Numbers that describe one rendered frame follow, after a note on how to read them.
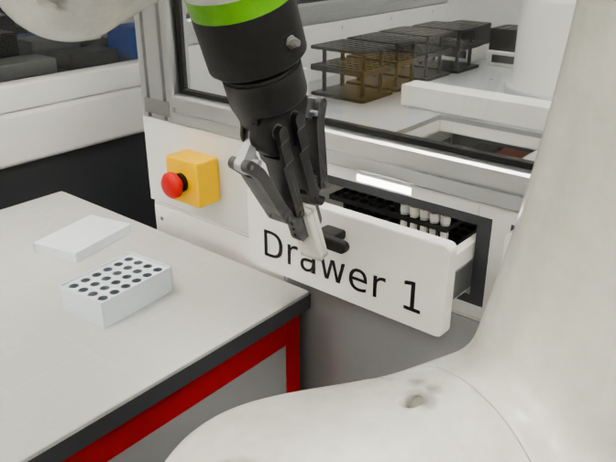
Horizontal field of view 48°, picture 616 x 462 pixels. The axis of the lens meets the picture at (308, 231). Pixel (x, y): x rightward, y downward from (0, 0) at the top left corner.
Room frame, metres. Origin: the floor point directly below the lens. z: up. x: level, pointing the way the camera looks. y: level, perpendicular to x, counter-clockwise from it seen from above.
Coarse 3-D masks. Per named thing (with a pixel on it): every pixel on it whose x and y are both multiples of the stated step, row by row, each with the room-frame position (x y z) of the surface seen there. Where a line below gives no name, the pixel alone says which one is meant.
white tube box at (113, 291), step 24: (120, 264) 0.87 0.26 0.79; (144, 264) 0.86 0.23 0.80; (72, 288) 0.79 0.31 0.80; (96, 288) 0.79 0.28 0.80; (120, 288) 0.79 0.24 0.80; (144, 288) 0.81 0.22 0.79; (168, 288) 0.84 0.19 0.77; (72, 312) 0.78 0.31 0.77; (96, 312) 0.75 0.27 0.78; (120, 312) 0.77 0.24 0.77
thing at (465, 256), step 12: (324, 192) 0.89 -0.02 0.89; (336, 204) 0.92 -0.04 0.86; (468, 240) 0.73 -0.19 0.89; (468, 252) 0.71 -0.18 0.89; (456, 264) 0.69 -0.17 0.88; (468, 264) 0.71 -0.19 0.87; (456, 276) 0.69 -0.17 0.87; (468, 276) 0.71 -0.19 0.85; (456, 288) 0.69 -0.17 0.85; (468, 288) 0.72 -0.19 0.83
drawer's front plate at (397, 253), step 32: (256, 224) 0.81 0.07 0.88; (320, 224) 0.74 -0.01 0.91; (352, 224) 0.71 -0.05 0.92; (384, 224) 0.70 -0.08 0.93; (256, 256) 0.81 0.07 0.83; (352, 256) 0.71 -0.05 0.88; (384, 256) 0.69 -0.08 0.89; (416, 256) 0.66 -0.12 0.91; (448, 256) 0.64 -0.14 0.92; (320, 288) 0.74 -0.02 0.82; (352, 288) 0.71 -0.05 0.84; (384, 288) 0.68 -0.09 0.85; (416, 288) 0.66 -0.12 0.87; (448, 288) 0.64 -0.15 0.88; (416, 320) 0.66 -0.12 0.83; (448, 320) 0.64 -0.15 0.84
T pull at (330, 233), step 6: (324, 228) 0.72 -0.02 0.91; (330, 228) 0.72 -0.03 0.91; (336, 228) 0.72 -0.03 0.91; (324, 234) 0.70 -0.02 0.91; (330, 234) 0.71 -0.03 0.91; (336, 234) 0.71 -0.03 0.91; (342, 234) 0.71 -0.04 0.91; (324, 240) 0.69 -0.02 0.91; (330, 240) 0.69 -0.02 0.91; (336, 240) 0.69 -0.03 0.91; (342, 240) 0.69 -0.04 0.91; (330, 246) 0.69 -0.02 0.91; (336, 246) 0.68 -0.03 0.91; (342, 246) 0.68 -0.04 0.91; (348, 246) 0.68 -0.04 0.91; (336, 252) 0.68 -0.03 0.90; (342, 252) 0.68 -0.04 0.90
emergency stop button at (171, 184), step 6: (168, 174) 0.96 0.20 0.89; (174, 174) 0.96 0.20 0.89; (162, 180) 0.96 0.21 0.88; (168, 180) 0.95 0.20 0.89; (174, 180) 0.95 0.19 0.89; (180, 180) 0.95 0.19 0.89; (162, 186) 0.96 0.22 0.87; (168, 186) 0.95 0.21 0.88; (174, 186) 0.95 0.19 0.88; (180, 186) 0.95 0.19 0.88; (168, 192) 0.95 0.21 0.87; (174, 192) 0.95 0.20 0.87; (180, 192) 0.95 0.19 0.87; (174, 198) 0.95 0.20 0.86
